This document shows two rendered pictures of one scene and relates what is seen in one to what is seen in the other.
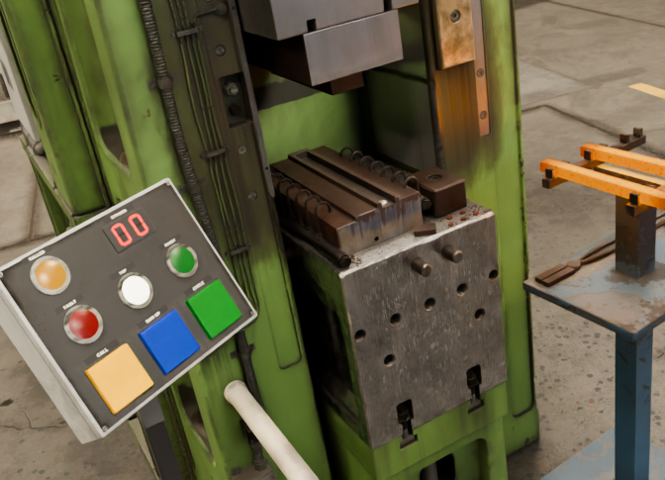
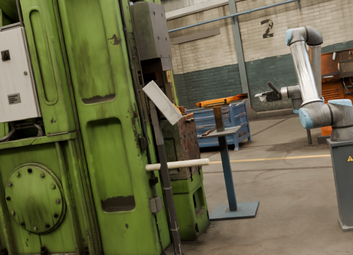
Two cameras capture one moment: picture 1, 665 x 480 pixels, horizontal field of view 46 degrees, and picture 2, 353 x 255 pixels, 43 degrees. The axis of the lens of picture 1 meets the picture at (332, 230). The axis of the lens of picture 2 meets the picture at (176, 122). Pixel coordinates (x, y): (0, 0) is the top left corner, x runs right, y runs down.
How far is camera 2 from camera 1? 2.51 m
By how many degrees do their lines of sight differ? 48
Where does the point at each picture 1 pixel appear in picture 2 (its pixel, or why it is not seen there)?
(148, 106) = (129, 73)
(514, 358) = not seen: hidden behind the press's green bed
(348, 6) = (165, 53)
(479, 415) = (200, 177)
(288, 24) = (158, 54)
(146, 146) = (129, 83)
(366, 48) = (167, 64)
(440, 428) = (195, 177)
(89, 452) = not seen: outside the picture
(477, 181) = not seen: hidden behind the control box
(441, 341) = (191, 148)
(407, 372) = (188, 154)
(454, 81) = (168, 87)
